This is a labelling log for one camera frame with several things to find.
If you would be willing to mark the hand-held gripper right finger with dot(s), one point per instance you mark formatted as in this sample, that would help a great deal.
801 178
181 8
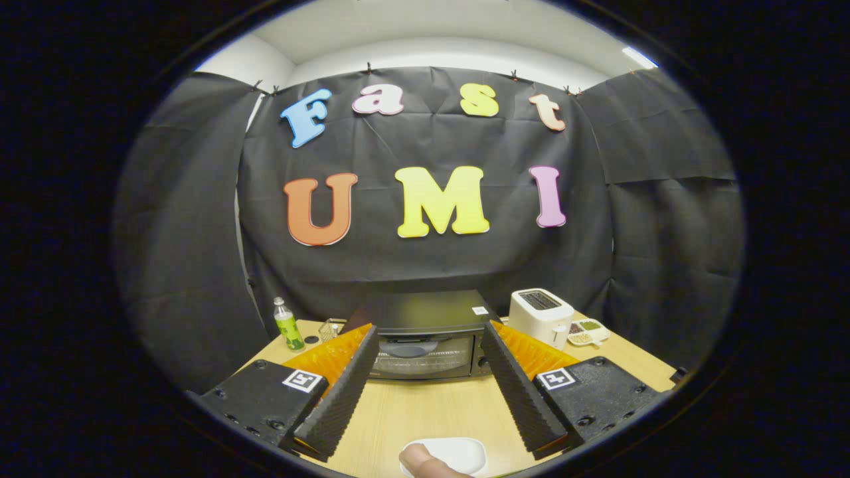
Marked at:
514 392

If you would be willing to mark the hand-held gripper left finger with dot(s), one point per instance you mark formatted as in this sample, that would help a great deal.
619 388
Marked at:
342 398

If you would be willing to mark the black toaster oven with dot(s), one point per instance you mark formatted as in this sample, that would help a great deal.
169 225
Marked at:
431 309

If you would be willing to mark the white pop-up toaster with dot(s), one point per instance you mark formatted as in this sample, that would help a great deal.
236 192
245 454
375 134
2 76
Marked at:
541 315

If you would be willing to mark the clear glass holder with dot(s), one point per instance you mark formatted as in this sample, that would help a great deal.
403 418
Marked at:
330 328

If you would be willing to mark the white square plate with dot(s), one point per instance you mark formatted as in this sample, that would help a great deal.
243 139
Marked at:
465 451

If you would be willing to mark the green label plastic bottle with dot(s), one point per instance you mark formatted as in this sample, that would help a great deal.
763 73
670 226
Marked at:
288 328

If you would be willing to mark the white divided snack dish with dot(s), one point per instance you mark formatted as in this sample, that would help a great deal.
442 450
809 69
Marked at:
588 330

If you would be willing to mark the black backdrop cloth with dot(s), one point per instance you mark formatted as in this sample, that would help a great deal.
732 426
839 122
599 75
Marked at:
431 265

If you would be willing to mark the black table clamp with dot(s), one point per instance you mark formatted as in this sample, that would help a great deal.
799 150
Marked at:
677 375

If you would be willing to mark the small ceiling light panel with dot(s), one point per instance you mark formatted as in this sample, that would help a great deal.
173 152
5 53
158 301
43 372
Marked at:
639 57

